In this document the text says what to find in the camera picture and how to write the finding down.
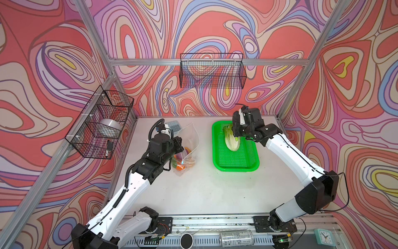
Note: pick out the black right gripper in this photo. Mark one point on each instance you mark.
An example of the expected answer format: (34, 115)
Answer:
(236, 130)

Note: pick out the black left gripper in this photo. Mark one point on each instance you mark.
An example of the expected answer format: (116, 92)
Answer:
(177, 144)

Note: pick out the toy napa cabbage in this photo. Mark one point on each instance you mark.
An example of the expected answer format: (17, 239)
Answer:
(232, 142)

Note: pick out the clear zip top bag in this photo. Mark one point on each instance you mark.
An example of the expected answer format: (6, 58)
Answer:
(190, 143)

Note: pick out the green plastic basket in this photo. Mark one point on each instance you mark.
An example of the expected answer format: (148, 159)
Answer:
(245, 159)

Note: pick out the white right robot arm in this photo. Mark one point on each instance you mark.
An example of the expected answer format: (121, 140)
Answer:
(319, 186)

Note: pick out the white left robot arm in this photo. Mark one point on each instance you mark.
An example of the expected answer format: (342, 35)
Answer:
(106, 230)

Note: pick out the light blue calculator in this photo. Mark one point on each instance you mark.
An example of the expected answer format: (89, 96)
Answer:
(174, 126)

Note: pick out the white roll in basket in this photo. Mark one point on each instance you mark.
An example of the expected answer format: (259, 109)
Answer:
(109, 128)

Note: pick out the black round speaker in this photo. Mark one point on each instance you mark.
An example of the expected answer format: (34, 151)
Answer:
(186, 241)

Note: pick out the silver drink can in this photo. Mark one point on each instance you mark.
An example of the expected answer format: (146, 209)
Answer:
(236, 238)

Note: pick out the teal small clock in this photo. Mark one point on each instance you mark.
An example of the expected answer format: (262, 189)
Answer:
(324, 237)

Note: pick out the black wire basket left wall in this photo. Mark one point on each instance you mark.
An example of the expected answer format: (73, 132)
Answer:
(84, 137)

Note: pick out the black wire basket wall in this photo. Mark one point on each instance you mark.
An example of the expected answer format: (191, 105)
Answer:
(84, 137)
(212, 70)

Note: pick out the black wire basket back wall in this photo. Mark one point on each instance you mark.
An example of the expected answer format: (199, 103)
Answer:
(212, 70)

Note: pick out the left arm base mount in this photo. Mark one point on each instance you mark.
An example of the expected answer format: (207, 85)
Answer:
(162, 226)

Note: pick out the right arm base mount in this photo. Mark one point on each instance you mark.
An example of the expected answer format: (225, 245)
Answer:
(273, 224)

